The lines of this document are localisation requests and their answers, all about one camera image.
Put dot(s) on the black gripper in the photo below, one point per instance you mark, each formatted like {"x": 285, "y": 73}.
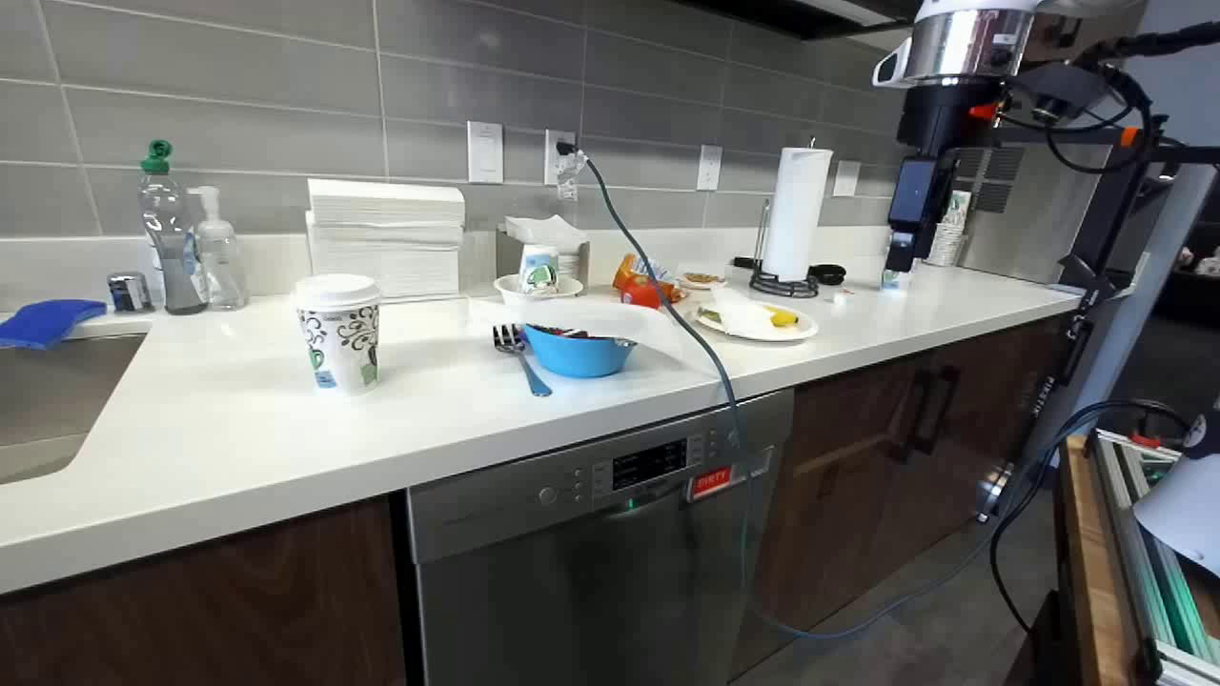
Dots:
{"x": 918, "y": 209}

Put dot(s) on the red tomato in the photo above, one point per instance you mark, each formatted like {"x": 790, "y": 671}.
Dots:
{"x": 651, "y": 296}

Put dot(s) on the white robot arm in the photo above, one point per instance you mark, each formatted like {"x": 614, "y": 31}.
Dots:
{"x": 957, "y": 65}

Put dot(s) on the stacked paper cups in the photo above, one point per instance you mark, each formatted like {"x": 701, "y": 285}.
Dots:
{"x": 952, "y": 232}

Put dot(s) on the paper towel roll on holder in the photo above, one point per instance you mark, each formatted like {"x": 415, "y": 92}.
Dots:
{"x": 790, "y": 223}

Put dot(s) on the white plate with food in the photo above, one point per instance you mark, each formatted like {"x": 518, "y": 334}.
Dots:
{"x": 757, "y": 323}

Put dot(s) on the wooden cabinet doors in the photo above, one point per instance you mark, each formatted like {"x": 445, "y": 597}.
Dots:
{"x": 884, "y": 467}

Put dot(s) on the orange peel piece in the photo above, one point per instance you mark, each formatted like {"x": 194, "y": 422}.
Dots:
{"x": 626, "y": 271}

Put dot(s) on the blue bowl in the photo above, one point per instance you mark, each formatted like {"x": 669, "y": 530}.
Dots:
{"x": 579, "y": 351}

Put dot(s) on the small cup on saucer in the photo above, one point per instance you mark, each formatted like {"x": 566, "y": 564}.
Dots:
{"x": 546, "y": 260}

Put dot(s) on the stainless steel dishwasher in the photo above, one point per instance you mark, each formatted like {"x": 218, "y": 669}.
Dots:
{"x": 613, "y": 561}

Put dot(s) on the white napkin stack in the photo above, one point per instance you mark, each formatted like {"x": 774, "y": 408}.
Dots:
{"x": 406, "y": 238}

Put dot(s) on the patterned paper cup with lid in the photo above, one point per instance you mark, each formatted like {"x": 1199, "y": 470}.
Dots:
{"x": 342, "y": 329}

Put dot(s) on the clear soap pump bottle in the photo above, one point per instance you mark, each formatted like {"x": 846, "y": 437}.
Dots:
{"x": 218, "y": 254}

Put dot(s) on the green capped dish soap bottle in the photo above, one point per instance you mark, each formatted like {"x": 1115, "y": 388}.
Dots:
{"x": 168, "y": 232}

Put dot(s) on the small metal can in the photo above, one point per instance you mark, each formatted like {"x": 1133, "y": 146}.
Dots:
{"x": 128, "y": 291}

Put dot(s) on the blue sponge cloth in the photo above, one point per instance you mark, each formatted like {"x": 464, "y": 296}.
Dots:
{"x": 48, "y": 323}

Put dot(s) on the kitchen sink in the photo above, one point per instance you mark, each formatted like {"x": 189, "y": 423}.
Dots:
{"x": 53, "y": 401}

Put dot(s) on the blue handled fork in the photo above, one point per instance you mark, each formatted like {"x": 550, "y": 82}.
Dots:
{"x": 511, "y": 342}

